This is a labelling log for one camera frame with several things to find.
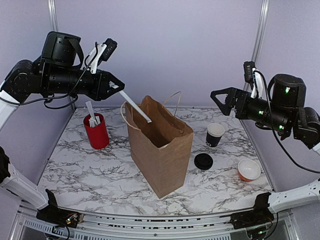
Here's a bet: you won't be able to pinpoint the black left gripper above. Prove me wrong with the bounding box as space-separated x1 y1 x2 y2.
43 64 125 100

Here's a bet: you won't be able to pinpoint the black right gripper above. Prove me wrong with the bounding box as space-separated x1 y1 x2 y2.
212 86 293 135

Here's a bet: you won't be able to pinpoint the black paper coffee cup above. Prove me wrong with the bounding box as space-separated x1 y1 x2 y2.
205 123 225 147

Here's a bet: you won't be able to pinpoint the brown cardboard box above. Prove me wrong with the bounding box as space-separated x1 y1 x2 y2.
120 95 194 199

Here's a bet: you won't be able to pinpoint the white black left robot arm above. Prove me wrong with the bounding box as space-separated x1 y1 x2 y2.
0 103 108 213

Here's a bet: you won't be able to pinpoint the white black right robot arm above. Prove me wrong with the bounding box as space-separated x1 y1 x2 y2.
210 87 320 231

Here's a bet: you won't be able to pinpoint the red cylindrical container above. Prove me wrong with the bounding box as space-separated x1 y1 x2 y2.
83 113 110 150

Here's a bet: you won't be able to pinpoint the black plastic cup lid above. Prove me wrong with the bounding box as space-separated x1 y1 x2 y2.
194 153 213 170

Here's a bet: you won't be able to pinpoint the orange white bowl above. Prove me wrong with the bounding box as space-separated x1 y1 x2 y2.
237 159 261 182

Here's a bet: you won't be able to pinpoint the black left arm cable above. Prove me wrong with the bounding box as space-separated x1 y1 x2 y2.
0 42 101 110

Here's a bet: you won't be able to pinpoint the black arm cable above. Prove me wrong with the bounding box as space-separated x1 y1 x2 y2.
253 69 320 173
0 42 101 110

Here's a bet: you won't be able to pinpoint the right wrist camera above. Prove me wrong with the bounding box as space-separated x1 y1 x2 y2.
243 60 307 108

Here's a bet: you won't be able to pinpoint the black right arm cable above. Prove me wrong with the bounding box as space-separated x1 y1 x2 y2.
253 69 320 173

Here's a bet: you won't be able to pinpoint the aluminium frame post right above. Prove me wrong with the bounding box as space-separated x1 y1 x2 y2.
251 0 270 63

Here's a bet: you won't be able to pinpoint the aluminium frame post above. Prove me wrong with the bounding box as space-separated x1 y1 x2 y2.
47 0 59 32
251 0 270 63

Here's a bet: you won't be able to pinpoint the aluminium frame post left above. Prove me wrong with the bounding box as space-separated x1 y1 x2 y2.
47 0 59 32

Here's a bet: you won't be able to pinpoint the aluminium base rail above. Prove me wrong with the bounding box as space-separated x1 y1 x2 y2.
8 201 302 240

